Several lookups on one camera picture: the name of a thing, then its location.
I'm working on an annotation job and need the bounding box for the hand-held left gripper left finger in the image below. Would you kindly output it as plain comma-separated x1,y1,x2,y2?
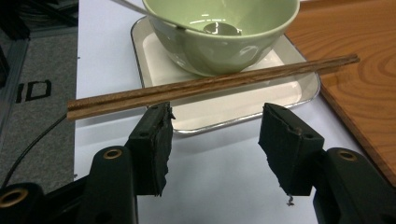
124,102,176,197

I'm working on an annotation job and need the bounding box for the wooden serving tray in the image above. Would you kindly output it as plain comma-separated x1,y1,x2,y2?
284,0,396,188

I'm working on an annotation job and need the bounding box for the green ceramic bowl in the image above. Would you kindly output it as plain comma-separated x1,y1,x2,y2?
141,0,302,77

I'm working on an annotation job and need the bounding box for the white square plate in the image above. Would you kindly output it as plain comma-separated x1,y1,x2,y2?
130,16,321,136

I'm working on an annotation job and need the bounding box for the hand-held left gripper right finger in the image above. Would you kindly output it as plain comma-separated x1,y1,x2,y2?
258,103,325,197

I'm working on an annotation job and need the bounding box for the brown wooden chopstick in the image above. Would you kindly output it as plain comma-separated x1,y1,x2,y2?
66,53,360,110
66,57,361,121

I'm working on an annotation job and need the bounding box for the black metal stand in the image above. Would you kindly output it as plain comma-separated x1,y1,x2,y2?
0,0,78,41

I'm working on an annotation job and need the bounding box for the metal spoon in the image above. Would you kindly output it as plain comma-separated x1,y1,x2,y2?
110,0,243,37

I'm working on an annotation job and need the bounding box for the white table cover sheet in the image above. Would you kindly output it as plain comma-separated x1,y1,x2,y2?
73,0,396,224

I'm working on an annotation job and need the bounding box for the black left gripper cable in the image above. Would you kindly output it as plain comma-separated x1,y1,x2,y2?
0,113,69,189

